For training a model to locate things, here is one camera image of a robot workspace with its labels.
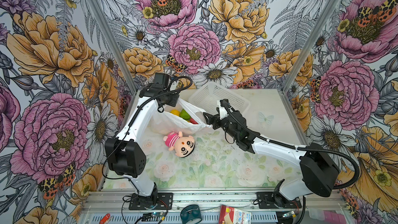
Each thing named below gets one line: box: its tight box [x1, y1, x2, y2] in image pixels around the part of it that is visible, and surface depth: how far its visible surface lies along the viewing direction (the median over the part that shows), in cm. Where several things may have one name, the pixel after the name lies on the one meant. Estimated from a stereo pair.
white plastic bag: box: [149, 98, 212, 136], surface depth 81 cm
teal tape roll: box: [180, 204, 203, 224], surface depth 66 cm
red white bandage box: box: [218, 204, 252, 224], surface depth 69 cm
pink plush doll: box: [163, 131, 196, 158], surface depth 88 cm
